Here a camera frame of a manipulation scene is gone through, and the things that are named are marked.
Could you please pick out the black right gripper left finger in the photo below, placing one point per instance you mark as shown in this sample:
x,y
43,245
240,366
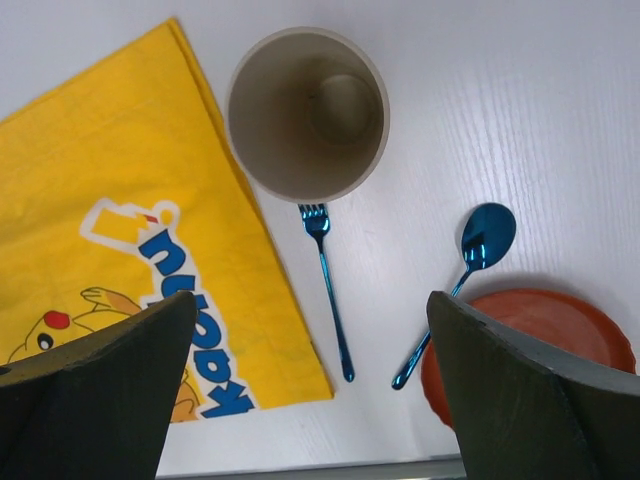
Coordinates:
x,y
98,407

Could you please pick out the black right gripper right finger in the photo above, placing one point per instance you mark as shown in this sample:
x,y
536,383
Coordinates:
x,y
525,409

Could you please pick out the yellow Pikachu cloth placemat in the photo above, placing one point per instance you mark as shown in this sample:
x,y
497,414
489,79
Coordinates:
x,y
118,190

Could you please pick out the beige paper cup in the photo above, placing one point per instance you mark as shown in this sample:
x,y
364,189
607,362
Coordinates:
x,y
307,115

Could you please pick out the red-orange plate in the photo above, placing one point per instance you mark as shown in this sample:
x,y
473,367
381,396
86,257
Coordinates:
x,y
555,318

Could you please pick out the blue metallic spoon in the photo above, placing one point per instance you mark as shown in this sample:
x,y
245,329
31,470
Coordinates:
x,y
487,236

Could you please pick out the blue metallic fork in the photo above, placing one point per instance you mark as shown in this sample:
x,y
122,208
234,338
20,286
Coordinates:
x,y
316,223

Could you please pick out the aluminium mounting rail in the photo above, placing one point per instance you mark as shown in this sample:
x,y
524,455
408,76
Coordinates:
x,y
445,468

